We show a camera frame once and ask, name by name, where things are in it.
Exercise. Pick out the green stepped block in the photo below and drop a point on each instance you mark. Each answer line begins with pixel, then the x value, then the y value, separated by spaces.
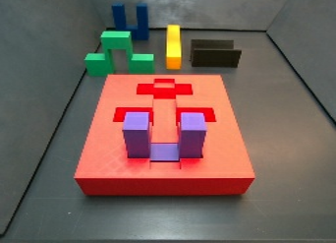
pixel 100 63

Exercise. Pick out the purple U-shaped block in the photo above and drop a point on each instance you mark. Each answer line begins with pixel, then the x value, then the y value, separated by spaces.
pixel 191 138

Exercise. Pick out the yellow bar block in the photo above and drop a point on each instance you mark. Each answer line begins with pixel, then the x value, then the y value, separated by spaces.
pixel 174 48

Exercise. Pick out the red slotted board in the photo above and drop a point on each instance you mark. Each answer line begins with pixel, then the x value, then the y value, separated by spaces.
pixel 107 173

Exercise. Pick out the blue U-shaped block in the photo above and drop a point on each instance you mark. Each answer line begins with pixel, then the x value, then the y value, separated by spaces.
pixel 140 29

